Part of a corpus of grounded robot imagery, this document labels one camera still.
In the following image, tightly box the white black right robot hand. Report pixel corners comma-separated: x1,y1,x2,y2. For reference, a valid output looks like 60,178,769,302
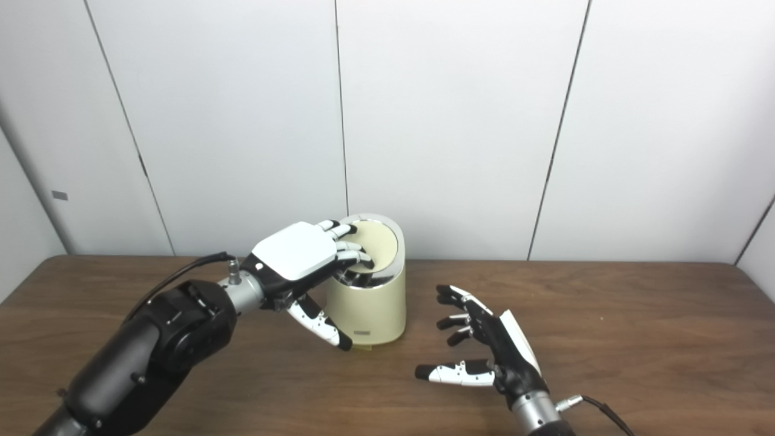
415,285,549,401

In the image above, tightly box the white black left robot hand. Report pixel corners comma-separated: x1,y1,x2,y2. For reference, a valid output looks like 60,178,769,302
241,219,376,352

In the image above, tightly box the round cream bin lid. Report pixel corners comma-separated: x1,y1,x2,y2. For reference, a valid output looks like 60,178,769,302
348,220,399,271

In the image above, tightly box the cream-colored trash bin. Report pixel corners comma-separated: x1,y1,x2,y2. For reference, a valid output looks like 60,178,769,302
326,213,407,346

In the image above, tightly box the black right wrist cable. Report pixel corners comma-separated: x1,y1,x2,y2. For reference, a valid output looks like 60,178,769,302
556,394,636,436

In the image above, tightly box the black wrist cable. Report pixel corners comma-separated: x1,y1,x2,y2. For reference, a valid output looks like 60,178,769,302
556,394,636,436
121,251,238,323

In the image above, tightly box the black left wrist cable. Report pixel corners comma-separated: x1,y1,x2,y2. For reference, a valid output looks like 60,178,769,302
121,251,238,323

